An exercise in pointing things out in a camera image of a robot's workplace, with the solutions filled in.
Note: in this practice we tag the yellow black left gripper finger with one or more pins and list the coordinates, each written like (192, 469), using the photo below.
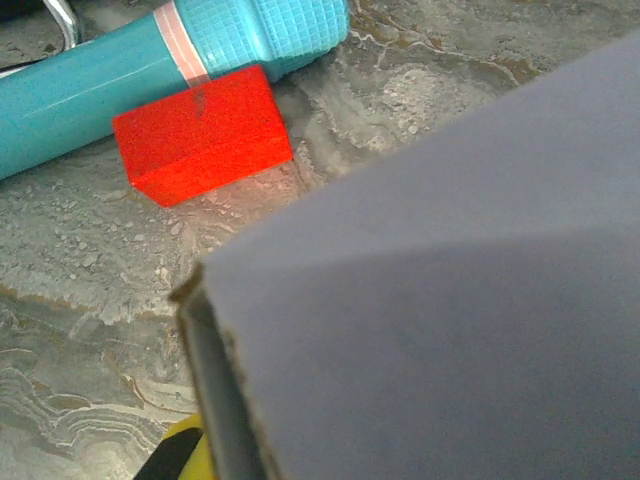
(182, 452)

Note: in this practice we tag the lavender cardboard paper box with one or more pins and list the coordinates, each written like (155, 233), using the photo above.
(450, 300)

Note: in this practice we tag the red block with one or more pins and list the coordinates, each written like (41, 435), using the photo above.
(200, 130)

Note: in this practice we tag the teal flashlight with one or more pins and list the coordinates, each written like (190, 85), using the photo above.
(100, 95)

